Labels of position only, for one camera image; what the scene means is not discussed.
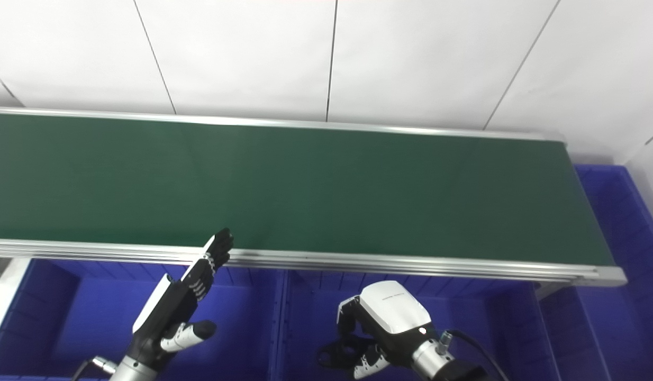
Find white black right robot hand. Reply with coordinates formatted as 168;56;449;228
337;280;439;380

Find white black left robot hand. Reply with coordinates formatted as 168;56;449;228
128;229;235;367

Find black flanged metal part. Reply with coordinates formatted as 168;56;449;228
318;338;381;371

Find green conveyor belt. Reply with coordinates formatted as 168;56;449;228
0;106;628;288
0;113;616;268

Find blue plastic bin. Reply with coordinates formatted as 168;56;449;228
271;269;564;381
0;258;288;381
538;164;653;381

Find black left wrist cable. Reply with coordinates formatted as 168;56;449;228
71;356;119;381

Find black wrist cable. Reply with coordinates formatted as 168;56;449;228
71;356;119;381
438;329;510;381

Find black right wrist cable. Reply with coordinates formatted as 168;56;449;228
438;329;510;381

